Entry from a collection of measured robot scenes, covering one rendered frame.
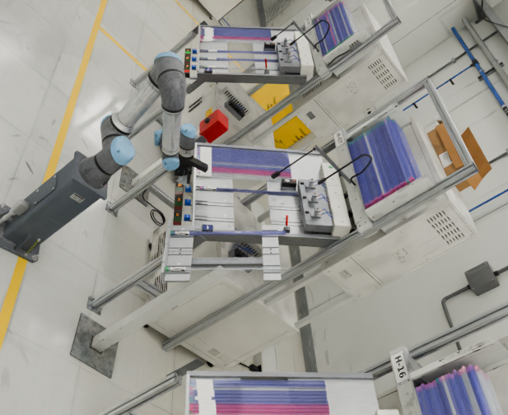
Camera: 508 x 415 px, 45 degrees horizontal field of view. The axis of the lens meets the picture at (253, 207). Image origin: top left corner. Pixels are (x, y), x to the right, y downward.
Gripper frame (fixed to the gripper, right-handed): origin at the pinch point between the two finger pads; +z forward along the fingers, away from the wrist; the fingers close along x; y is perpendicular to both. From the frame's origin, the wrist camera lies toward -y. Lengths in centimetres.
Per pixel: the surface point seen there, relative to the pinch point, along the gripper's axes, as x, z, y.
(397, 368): 111, -11, -79
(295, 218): 18, 2, -53
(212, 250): 11.4, 34.1, -14.7
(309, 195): 7, -4, -60
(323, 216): 22, -4, -66
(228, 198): 5.7, 1.7, -20.2
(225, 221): 23.3, 1.7, -18.2
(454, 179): 36, -44, -113
